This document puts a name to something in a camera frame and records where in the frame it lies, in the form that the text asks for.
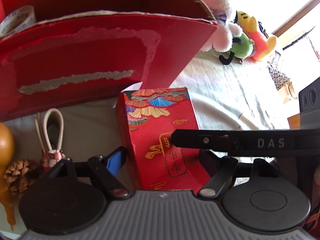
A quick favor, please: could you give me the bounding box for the orange wooden gourd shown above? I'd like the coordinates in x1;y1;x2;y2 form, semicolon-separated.
1;123;16;230

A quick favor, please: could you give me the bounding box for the green plush toy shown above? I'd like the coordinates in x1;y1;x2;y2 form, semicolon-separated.
219;33;254;65

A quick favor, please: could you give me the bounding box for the red envelope gift box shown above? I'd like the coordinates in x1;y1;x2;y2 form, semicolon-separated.
116;87;210;193

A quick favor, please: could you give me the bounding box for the brown pine cone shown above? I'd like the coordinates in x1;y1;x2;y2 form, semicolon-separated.
4;159;40;196

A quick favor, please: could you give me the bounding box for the patterned bed sheet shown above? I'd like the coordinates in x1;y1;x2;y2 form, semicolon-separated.
0;49;301;238

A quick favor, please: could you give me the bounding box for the pink plush bunny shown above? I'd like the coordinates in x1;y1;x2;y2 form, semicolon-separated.
201;0;242;53

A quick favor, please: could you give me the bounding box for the red cardboard storage box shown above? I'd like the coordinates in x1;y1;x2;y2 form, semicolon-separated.
1;0;217;121

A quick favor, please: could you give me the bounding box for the clear printed tape roll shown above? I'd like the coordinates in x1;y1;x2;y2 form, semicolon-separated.
1;5;36;38

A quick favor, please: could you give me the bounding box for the beige rope charm ornament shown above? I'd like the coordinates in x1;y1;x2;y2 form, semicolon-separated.
34;108;66;173

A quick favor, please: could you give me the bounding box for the yellow orange plush toy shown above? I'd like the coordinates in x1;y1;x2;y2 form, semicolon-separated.
236;11;277;62

